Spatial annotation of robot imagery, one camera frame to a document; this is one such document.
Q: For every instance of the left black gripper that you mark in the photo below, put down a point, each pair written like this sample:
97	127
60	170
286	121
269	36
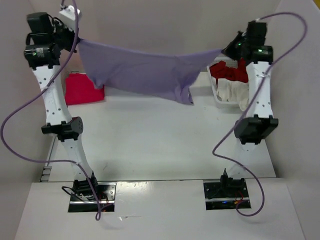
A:
59	25

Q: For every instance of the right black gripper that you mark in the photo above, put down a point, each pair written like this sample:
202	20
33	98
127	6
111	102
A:
228	50

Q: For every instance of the pink t shirt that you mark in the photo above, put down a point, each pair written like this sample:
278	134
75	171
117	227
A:
80	90

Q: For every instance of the lavender t shirt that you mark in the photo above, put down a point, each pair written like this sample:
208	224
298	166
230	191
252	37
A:
160	75

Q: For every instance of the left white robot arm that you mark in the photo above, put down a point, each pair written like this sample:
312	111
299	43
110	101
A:
47	38

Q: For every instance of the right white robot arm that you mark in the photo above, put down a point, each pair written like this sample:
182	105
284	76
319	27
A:
250	46

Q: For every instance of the white plastic laundry basket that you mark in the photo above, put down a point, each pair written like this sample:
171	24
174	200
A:
229	63

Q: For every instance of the dark red t shirt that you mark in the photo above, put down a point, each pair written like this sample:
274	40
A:
221	71

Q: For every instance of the cream white t shirt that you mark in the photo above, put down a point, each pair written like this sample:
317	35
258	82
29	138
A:
232	94

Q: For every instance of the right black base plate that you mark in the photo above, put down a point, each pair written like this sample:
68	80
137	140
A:
225	198

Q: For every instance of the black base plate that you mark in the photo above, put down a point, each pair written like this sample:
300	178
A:
106	193
225	198

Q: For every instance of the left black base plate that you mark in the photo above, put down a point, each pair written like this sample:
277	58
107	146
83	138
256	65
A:
106	193

